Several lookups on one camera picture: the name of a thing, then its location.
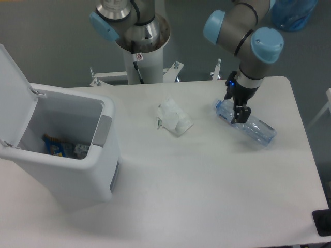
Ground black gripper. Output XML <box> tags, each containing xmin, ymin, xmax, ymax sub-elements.
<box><xmin>224</xmin><ymin>71</ymin><xmax>259</xmax><ymax>124</ymax></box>

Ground blue yellow snack wrapper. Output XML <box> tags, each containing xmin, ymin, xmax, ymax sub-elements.
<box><xmin>43</xmin><ymin>134</ymin><xmax>65</xmax><ymax>157</ymax></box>

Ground white trash can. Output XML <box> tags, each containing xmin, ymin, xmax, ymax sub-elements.
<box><xmin>1</xmin><ymin>84</ymin><xmax>120</xmax><ymax>202</ymax></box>

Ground black device at table edge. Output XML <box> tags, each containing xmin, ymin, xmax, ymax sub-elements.
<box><xmin>312</xmin><ymin>209</ymin><xmax>330</xmax><ymax>237</ymax></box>

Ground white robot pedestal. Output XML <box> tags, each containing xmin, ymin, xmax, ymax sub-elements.
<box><xmin>116</xmin><ymin>14</ymin><xmax>170</xmax><ymax>70</ymax></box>

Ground white trash can lid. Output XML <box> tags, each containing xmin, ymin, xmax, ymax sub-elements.
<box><xmin>1</xmin><ymin>45</ymin><xmax>47</xmax><ymax>147</ymax></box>

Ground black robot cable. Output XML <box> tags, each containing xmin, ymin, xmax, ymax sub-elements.
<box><xmin>131</xmin><ymin>40</ymin><xmax>145</xmax><ymax>85</ymax></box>

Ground clear plastic packaging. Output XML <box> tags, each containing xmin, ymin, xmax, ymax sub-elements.
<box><xmin>156</xmin><ymin>96</ymin><xmax>193</xmax><ymax>137</ymax></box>

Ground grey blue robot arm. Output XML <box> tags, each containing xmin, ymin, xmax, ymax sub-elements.
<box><xmin>89</xmin><ymin>1</ymin><xmax>284</xmax><ymax>124</ymax></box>

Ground blue plastic bag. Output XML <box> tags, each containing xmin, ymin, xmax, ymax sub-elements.
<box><xmin>270</xmin><ymin>0</ymin><xmax>319</xmax><ymax>32</ymax></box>

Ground white frame at right edge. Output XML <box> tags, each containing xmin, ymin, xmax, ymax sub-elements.
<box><xmin>307</xmin><ymin>88</ymin><xmax>331</xmax><ymax>129</ymax></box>

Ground clear plastic water bottle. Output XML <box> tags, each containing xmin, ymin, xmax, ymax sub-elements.
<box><xmin>212</xmin><ymin>99</ymin><xmax>277</xmax><ymax>146</ymax></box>

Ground white pedestal base frame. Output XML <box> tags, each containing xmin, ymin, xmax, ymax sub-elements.
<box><xmin>89</xmin><ymin>58</ymin><xmax>223</xmax><ymax>87</ymax></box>

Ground crumpled silver wrapper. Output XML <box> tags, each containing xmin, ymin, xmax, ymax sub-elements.
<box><xmin>64</xmin><ymin>143</ymin><xmax>89</xmax><ymax>159</ymax></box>

